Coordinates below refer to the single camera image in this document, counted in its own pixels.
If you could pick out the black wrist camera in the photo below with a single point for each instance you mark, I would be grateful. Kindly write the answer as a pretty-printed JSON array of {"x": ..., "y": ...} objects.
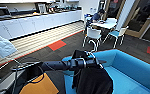
[{"x": 79, "y": 54}]

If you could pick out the seated person at white table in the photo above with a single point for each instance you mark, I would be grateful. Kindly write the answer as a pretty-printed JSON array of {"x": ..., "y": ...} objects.
[{"x": 97, "y": 16}]

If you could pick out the white clothes hanger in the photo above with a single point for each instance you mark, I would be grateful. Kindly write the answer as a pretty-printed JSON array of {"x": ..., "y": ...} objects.
[{"x": 95, "y": 56}]

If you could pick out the blue sofa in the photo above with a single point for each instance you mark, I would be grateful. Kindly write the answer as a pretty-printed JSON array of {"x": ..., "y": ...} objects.
[{"x": 131, "y": 73}]

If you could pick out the white kitchen counter cabinets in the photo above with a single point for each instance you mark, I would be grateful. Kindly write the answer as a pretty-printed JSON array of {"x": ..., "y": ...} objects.
[{"x": 31, "y": 23}]

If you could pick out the black garment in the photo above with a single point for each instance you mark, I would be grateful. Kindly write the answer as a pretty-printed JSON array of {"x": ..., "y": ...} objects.
[{"x": 91, "y": 81}]

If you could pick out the dark wooden door frame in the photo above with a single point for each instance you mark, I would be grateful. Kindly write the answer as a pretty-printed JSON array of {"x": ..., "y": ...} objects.
[{"x": 137, "y": 16}]

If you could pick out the white wall cabinets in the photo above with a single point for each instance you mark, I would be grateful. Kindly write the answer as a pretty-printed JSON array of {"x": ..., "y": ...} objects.
[{"x": 21, "y": 1}]

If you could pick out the pale draped cloth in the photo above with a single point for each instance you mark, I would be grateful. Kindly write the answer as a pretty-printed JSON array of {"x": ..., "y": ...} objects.
[{"x": 1, "y": 43}]

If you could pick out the silver countertop appliance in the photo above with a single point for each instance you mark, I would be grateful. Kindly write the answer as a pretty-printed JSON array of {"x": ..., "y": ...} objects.
[{"x": 41, "y": 8}]

